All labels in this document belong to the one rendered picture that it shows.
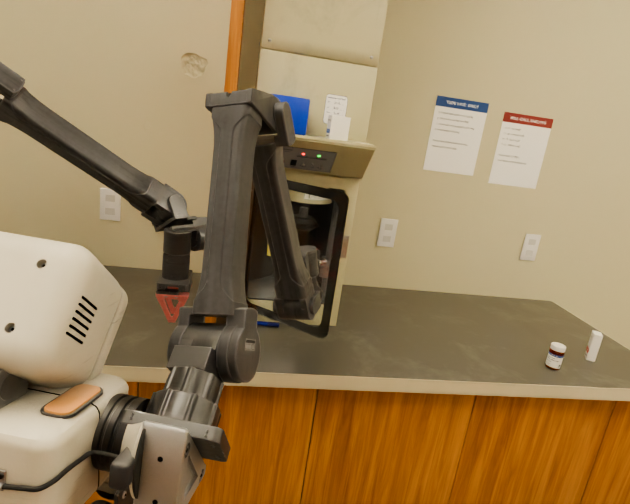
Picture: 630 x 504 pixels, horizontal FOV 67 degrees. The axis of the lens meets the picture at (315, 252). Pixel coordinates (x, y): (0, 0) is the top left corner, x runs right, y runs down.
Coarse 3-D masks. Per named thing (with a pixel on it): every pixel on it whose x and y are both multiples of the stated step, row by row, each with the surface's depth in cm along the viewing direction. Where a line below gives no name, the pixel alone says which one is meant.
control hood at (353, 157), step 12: (300, 144) 123; (312, 144) 123; (324, 144) 123; (336, 144) 124; (348, 144) 124; (360, 144) 125; (336, 156) 128; (348, 156) 128; (360, 156) 128; (288, 168) 132; (336, 168) 132; (348, 168) 132; (360, 168) 132
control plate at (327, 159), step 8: (288, 152) 126; (296, 152) 126; (304, 152) 126; (312, 152) 126; (320, 152) 126; (328, 152) 126; (288, 160) 129; (304, 160) 129; (312, 160) 129; (320, 160) 129; (328, 160) 129; (296, 168) 132; (304, 168) 132; (312, 168) 132; (320, 168) 132; (328, 168) 132
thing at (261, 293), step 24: (312, 192) 123; (336, 192) 120; (312, 216) 125; (336, 216) 121; (264, 240) 134; (312, 240) 126; (336, 240) 122; (264, 264) 135; (336, 264) 123; (264, 288) 137; (264, 312) 138
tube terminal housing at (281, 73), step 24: (264, 72) 127; (288, 72) 128; (312, 72) 128; (336, 72) 129; (360, 72) 130; (312, 96) 130; (360, 96) 132; (312, 120) 132; (360, 120) 134; (336, 288) 148; (336, 312) 150
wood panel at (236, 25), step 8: (232, 0) 113; (240, 0) 113; (232, 8) 113; (240, 8) 113; (232, 16) 114; (240, 16) 114; (232, 24) 114; (240, 24) 114; (232, 32) 115; (240, 32) 115; (232, 40) 115; (240, 40) 115; (232, 48) 116; (240, 48) 127; (232, 56) 116; (240, 56) 151; (232, 64) 117; (232, 72) 117; (232, 80) 118; (224, 88) 118; (232, 88) 118; (208, 320) 135
